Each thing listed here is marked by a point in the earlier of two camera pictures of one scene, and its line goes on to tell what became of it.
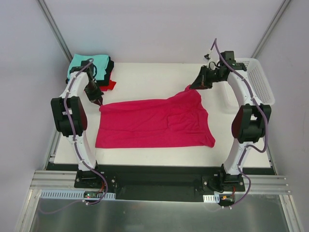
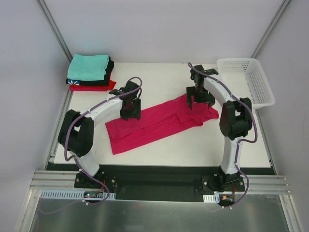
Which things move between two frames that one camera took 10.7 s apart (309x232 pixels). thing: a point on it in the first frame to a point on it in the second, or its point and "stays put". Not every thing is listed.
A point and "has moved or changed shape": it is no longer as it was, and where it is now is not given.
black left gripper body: [94, 95] to [131, 113]
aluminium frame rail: [49, 180] stays put
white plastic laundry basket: [258, 80] stays put
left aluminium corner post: [55, 30] stays put
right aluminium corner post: [281, 9] stays put
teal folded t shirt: [100, 62] stays put
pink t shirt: [177, 121] has moved or changed shape
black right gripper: [205, 77] to [200, 97]
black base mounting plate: [160, 182] stays put
